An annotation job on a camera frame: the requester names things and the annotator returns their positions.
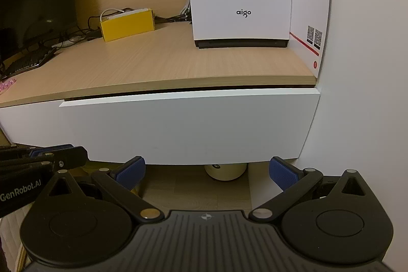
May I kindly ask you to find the white coiled cable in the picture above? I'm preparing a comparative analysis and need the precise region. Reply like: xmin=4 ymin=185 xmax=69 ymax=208
xmin=100 ymin=7 xmax=150 ymax=23

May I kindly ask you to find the white card with red print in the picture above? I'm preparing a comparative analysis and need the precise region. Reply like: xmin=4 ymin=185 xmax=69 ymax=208
xmin=289 ymin=0 xmax=334 ymax=80

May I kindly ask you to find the black monitor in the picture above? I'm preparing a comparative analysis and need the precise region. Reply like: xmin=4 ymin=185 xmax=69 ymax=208
xmin=0 ymin=0 xmax=79 ymax=66

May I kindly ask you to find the pink packet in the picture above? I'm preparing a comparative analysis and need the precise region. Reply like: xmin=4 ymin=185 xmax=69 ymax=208
xmin=0 ymin=78 xmax=17 ymax=93

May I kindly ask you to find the black keyboard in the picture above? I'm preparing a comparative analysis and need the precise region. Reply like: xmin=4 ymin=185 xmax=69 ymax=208
xmin=2 ymin=47 xmax=58 ymax=79

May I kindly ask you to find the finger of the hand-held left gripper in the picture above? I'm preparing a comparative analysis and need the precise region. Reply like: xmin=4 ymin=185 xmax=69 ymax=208
xmin=0 ymin=146 xmax=89 ymax=176
xmin=0 ymin=144 xmax=74 ymax=161

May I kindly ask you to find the cream round object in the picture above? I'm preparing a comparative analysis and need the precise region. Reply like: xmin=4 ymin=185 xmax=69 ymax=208
xmin=204 ymin=163 xmax=248 ymax=181

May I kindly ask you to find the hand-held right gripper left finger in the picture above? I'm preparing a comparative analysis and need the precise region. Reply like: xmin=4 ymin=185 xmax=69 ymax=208
xmin=48 ymin=156 xmax=163 ymax=223

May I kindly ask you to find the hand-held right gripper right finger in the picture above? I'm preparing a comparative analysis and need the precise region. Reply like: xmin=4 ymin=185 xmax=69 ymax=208
xmin=249 ymin=156 xmax=372 ymax=223

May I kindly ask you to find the yellow box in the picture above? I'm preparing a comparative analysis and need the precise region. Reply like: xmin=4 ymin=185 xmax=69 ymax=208
xmin=100 ymin=8 xmax=156 ymax=43

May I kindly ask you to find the white desk drawer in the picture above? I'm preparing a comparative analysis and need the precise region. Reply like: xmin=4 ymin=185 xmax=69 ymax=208
xmin=59 ymin=87 xmax=321 ymax=166

